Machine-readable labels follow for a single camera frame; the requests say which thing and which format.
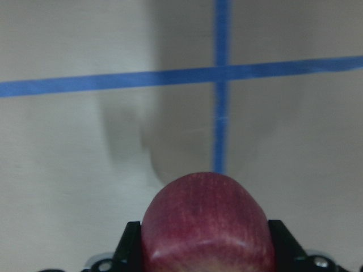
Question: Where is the dark red apple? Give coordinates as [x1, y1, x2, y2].
[141, 172, 277, 271]

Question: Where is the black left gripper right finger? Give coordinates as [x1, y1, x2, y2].
[268, 219, 307, 272]

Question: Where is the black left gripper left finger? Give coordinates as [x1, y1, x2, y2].
[113, 221, 142, 272]

